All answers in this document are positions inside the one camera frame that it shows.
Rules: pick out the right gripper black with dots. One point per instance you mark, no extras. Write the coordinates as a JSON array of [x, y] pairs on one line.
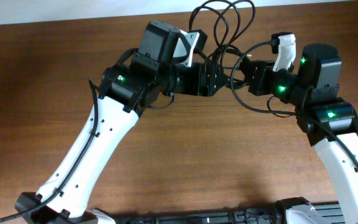
[[257, 81]]

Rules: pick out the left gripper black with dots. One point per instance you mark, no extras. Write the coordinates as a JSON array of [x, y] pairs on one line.
[[206, 79]]

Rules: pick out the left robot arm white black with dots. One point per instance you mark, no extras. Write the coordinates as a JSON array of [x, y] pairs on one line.
[[162, 64]]

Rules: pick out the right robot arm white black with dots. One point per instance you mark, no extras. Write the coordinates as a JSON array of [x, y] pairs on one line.
[[329, 121]]

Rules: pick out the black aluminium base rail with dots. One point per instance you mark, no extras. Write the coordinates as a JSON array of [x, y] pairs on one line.
[[290, 210]]

